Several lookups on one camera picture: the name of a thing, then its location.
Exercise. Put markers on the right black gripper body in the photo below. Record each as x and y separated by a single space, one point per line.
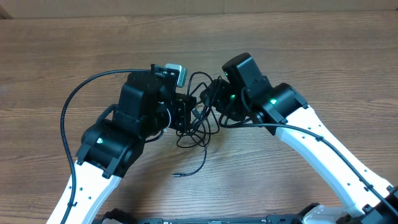
227 100

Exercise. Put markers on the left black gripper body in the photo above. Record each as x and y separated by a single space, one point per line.
181 104

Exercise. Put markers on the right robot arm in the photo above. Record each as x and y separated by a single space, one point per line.
284 112

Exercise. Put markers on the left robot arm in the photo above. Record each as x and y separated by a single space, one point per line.
147 105

